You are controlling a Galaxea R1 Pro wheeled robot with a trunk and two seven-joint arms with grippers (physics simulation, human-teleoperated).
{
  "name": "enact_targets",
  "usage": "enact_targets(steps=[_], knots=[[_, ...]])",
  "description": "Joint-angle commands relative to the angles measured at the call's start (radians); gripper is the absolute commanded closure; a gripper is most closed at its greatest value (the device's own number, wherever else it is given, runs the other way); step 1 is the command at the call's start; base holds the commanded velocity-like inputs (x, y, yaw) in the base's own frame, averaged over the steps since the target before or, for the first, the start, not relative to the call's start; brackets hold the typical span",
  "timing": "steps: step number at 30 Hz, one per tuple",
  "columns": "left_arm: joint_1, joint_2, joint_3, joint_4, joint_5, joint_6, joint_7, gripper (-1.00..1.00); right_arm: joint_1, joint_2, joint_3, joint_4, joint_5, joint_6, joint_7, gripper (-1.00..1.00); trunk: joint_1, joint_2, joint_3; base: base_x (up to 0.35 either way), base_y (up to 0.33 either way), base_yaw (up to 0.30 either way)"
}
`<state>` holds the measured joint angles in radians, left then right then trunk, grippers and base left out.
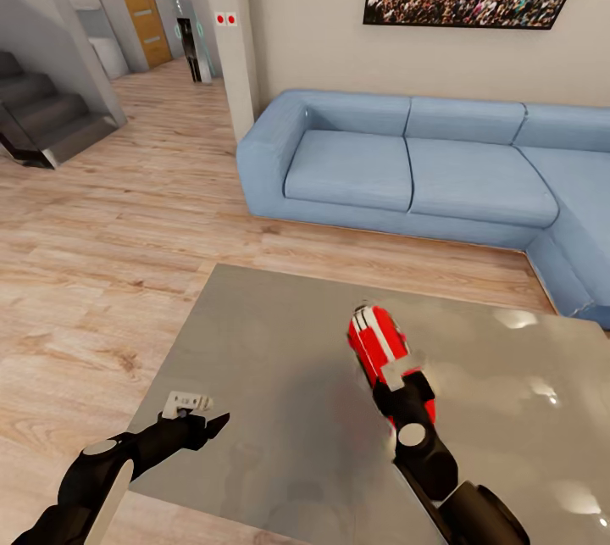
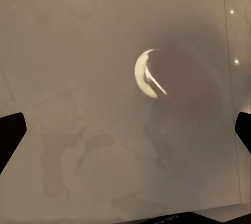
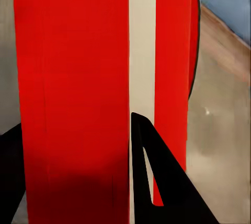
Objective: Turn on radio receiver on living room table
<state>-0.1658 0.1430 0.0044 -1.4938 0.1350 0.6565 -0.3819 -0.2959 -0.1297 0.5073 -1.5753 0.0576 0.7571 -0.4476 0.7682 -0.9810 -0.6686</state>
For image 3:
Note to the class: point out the coffee table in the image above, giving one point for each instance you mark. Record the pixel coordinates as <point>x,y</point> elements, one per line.
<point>218,152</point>

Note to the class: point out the radio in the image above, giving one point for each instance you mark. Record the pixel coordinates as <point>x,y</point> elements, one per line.
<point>83,67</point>

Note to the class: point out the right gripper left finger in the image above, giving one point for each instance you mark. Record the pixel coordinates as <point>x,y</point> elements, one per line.
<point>12,173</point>

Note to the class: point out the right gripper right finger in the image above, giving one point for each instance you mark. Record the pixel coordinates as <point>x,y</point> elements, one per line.
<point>182,202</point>

